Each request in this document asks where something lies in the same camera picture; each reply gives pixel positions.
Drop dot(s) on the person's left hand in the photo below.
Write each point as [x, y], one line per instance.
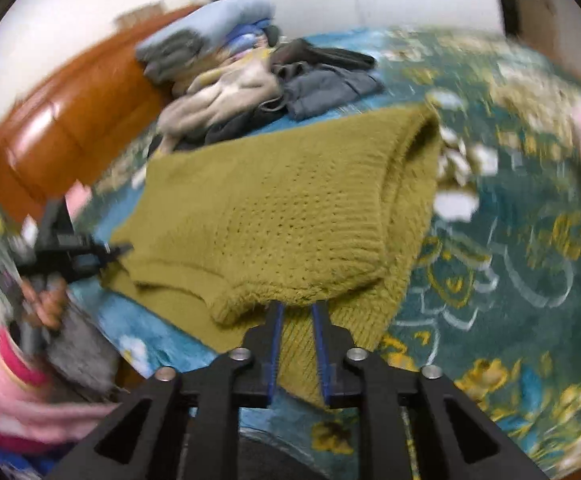
[47, 307]

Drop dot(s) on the pink sleeve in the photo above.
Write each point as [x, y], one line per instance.
[30, 422]

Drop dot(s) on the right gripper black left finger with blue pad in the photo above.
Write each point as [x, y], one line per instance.
[183, 425]

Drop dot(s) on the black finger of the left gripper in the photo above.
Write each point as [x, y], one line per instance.
[60, 249]

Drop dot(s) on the orange wooden headboard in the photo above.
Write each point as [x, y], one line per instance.
[69, 128]

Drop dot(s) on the dark black garment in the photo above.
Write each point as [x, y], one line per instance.
[300, 57]

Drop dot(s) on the beige fluffy garment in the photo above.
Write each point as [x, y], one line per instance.
[235, 92]

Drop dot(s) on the olive green knit sweater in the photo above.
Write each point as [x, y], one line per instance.
[334, 211]

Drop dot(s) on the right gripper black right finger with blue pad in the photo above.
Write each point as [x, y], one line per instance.
[412, 424]

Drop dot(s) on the teal floral bed blanket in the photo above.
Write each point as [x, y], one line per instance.
[495, 298]

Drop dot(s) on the grey sweatshirt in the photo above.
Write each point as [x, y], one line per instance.
[325, 87]

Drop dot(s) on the light blue folded quilt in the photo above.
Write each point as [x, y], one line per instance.
[172, 48]

